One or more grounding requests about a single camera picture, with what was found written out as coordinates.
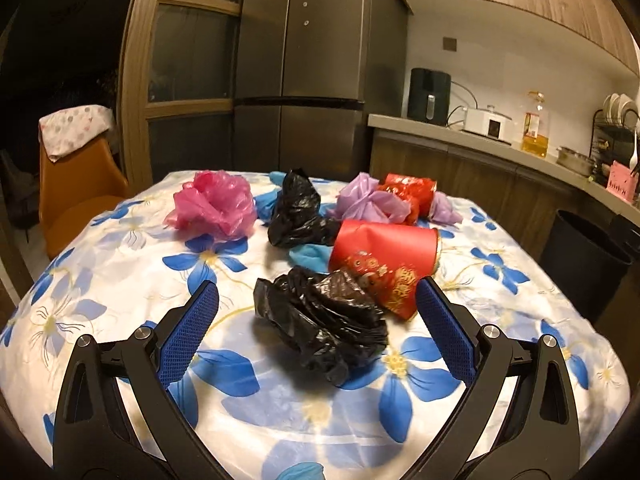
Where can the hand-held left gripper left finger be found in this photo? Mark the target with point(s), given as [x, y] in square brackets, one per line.
[187, 332]

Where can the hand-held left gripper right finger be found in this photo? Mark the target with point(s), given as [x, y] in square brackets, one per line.
[445, 332]

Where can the red paper bucket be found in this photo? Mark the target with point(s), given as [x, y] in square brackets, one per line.
[385, 245]

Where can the black plastic bag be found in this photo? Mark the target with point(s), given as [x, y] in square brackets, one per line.
[320, 320]
[295, 215]

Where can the black trash bin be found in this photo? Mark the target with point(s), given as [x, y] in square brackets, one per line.
[575, 260]

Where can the purple plastic bag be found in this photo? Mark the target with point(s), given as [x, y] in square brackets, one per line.
[445, 210]
[360, 200]

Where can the white blue floral tablecloth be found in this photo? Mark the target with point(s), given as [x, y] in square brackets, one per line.
[150, 270]

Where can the pink plastic bag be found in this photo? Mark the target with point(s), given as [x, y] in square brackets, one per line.
[215, 205]

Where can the blue plastic bag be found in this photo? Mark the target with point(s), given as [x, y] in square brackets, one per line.
[310, 256]

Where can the red plastic bag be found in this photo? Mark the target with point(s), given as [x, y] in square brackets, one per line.
[410, 191]

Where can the kitchen counter wooden base cabinets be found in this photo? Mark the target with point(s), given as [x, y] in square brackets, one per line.
[450, 170]

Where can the orange chair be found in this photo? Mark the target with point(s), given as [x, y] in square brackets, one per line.
[75, 185]

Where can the white electric cooker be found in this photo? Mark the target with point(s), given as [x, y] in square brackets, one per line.
[487, 122]

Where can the steel bowl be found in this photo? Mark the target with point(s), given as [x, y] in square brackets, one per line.
[575, 160]

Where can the cooking oil bottle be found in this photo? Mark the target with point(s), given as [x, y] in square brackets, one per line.
[534, 130]

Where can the pink utensil box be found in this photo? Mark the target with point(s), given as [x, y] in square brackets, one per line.
[622, 185]

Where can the dotted white cloth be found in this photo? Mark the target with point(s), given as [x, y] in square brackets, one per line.
[70, 130]

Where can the black air fryer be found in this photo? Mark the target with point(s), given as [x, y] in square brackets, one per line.
[427, 95]

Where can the white spoon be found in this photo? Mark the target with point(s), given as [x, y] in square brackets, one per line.
[634, 157]

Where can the black dish rack with plates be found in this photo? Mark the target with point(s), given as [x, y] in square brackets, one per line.
[612, 130]

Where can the wooden glass door cabinet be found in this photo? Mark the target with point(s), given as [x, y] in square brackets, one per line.
[140, 60]

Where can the dark steel refrigerator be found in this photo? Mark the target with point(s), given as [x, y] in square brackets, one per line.
[300, 60]

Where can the dark wall socket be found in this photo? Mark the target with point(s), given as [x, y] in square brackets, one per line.
[450, 44]

